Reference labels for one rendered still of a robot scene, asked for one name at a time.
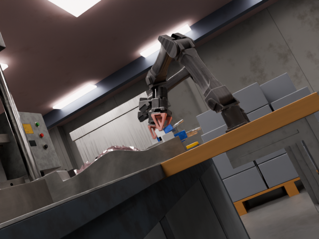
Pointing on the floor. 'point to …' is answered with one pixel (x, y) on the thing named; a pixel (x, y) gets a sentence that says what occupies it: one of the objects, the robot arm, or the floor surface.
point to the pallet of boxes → (262, 93)
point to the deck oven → (115, 131)
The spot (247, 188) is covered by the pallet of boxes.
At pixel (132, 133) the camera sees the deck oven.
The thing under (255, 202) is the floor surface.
